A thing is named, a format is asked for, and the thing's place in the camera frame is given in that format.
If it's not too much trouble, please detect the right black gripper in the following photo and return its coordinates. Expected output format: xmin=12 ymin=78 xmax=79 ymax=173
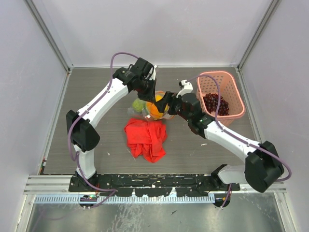
xmin=155 ymin=91 xmax=192 ymax=122

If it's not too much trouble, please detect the yellow lemon toy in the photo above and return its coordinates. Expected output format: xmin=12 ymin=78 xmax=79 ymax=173
xmin=155 ymin=92 xmax=165 ymax=102

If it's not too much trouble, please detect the orange mango toy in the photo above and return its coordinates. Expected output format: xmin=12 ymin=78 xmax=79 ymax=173
xmin=145 ymin=102 xmax=169 ymax=120

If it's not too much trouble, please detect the clear zip bag orange zipper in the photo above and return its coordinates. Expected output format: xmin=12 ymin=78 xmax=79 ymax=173
xmin=127 ymin=98 xmax=174 ymax=121

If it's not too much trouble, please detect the green custard apple toy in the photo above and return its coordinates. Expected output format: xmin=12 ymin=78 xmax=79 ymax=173
xmin=132 ymin=99 xmax=144 ymax=113

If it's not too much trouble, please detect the dark purple grapes toy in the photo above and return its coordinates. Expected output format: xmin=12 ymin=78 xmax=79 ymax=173
xmin=203 ymin=93 xmax=229 ymax=116

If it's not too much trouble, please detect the pink plastic basket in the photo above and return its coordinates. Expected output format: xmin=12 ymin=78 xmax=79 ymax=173
xmin=197 ymin=71 xmax=246 ymax=126

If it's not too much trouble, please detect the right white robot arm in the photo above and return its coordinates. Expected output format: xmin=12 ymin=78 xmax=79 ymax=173
xmin=155 ymin=92 xmax=284 ymax=193

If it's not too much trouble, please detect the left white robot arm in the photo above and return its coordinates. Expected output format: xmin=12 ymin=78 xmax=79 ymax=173
xmin=66 ymin=58 xmax=157 ymax=192

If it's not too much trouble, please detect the red crumpled cloth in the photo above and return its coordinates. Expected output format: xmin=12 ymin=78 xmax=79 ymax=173
xmin=124 ymin=118 xmax=168 ymax=163

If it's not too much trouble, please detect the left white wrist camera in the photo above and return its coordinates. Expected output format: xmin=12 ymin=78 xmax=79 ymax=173
xmin=147 ymin=65 xmax=158 ymax=81

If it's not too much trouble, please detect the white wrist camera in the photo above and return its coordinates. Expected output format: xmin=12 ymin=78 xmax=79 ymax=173
xmin=177 ymin=80 xmax=193 ymax=97
xmin=147 ymin=65 xmax=158 ymax=81

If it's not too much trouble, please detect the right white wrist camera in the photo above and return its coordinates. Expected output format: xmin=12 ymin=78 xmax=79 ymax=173
xmin=177 ymin=80 xmax=193 ymax=97

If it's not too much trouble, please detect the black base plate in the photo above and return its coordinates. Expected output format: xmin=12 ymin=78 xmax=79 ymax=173
xmin=69 ymin=173 xmax=241 ymax=197

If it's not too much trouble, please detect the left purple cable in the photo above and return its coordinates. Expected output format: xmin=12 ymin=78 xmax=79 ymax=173
xmin=68 ymin=52 xmax=140 ymax=208

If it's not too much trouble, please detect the purple cable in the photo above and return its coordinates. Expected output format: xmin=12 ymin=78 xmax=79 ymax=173
xmin=181 ymin=74 xmax=292 ymax=210
xmin=68 ymin=52 xmax=140 ymax=208

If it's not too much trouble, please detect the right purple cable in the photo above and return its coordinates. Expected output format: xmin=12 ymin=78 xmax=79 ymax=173
xmin=181 ymin=74 xmax=292 ymax=210

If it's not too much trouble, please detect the slotted cable duct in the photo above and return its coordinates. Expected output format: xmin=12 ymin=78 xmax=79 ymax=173
xmin=34 ymin=194 xmax=215 ymax=204

